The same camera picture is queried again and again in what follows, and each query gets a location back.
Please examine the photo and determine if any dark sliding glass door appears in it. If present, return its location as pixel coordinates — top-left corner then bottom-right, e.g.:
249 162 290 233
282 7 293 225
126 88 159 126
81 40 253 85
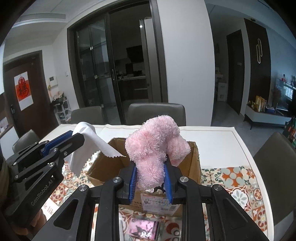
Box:
67 0 168 126

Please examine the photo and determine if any pink fluffy headband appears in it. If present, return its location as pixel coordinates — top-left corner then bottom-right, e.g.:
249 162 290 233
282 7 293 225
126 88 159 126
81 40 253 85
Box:
125 114 191 189

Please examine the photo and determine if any brown cardboard box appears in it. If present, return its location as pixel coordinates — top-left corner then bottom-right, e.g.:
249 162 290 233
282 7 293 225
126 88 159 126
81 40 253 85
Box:
87 138 201 217

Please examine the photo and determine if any white fabric swatch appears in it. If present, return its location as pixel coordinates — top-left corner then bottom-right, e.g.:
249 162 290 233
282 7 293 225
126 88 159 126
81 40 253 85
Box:
66 122 126 174

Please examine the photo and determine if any silver refrigerator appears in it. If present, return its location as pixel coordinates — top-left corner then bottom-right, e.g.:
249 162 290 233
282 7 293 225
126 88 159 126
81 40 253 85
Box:
139 17 154 103

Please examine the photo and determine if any red and white door poster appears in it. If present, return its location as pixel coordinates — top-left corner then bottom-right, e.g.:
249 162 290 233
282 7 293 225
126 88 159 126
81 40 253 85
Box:
14 71 34 111

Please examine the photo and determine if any dark interior door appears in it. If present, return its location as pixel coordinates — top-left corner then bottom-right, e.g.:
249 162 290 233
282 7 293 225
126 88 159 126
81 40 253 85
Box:
227 29 246 116

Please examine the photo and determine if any white tv cabinet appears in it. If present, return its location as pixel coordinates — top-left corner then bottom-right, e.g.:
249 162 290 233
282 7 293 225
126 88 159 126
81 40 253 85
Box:
243 104 292 131

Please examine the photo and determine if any patterned table runner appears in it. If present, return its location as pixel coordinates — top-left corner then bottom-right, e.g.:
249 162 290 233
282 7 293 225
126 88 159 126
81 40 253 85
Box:
45 166 269 241

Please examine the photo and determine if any gold wall ornament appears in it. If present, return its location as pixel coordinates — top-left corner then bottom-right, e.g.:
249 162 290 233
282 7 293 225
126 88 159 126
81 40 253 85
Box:
255 38 263 64

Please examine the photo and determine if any dark wall panel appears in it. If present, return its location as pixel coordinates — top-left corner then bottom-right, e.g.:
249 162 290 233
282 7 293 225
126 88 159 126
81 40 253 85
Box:
244 19 271 109

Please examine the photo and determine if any brown wooden entrance door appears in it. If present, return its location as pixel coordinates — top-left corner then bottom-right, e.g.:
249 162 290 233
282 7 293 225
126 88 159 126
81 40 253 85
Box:
3 51 59 139

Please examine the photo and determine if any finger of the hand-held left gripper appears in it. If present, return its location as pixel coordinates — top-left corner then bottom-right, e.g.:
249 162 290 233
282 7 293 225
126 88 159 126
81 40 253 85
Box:
13 133 85 184
7 130 75 168

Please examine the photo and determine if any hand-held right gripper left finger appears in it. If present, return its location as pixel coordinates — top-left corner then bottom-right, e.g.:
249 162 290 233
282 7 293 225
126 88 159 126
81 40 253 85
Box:
47 163 139 241

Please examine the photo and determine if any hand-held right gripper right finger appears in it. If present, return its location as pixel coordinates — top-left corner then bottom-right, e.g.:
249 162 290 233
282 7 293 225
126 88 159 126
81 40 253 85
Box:
164 162 270 241

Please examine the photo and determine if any person's left hand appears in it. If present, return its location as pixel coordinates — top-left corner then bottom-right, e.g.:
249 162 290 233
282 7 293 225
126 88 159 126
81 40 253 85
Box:
13 206 47 241

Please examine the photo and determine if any white carton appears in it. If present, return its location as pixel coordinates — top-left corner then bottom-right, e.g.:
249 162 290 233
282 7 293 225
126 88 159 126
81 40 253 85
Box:
217 81 228 101

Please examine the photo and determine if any grey dining chair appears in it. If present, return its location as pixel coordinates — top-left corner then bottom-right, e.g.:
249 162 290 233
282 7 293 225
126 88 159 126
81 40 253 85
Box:
70 106 106 125
253 132 296 229
12 130 41 153
127 103 186 127

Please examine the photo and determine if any white shoe rack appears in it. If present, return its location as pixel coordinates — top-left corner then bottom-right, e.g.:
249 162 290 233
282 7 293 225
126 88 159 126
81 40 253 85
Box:
52 91 71 125

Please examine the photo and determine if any pink cartoon packet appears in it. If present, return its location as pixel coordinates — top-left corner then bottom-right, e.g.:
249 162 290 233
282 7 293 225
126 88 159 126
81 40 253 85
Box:
125 218 160 241

